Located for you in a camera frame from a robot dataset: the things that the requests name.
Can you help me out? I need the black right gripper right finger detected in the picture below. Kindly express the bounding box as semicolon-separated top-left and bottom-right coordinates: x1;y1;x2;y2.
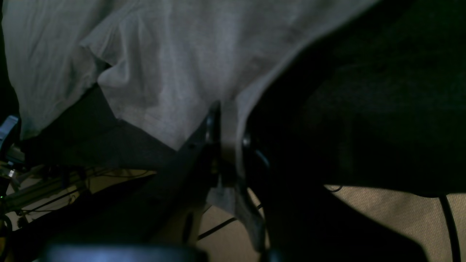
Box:
242;131;428;262

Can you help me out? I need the grey T-shirt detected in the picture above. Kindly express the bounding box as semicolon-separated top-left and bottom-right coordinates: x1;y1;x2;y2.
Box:
1;0;378;251

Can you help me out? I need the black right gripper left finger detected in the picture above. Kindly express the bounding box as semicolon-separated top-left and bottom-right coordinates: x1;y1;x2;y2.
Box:
120;101;221;245

